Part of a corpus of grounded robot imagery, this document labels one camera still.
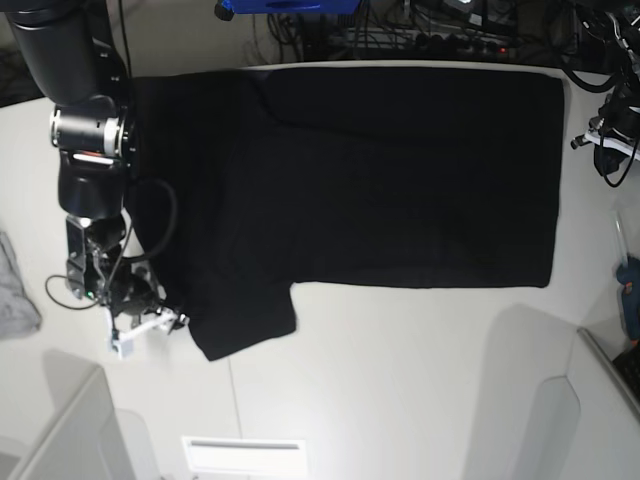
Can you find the white power strip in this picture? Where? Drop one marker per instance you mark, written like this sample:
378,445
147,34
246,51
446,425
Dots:
377,43

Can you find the blue box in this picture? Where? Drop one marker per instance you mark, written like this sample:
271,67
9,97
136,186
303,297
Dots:
249,7

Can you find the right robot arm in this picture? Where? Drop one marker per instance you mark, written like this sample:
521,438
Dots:
69,49

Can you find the grey cloth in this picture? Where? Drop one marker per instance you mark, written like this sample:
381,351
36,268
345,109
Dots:
19,316

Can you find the black keyboard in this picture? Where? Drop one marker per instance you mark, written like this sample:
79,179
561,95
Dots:
628,366

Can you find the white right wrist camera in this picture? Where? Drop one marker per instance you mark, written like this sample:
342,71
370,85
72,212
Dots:
163,319

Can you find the white paper label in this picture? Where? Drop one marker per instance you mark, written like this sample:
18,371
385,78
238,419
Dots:
248,457

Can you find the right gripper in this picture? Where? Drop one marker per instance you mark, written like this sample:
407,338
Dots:
132,290

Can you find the black T-shirt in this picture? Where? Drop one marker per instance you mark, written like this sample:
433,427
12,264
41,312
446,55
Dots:
381,176

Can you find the blue glue gun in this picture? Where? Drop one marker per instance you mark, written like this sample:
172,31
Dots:
627,275

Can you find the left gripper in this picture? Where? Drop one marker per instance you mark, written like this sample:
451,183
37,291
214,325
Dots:
619,114

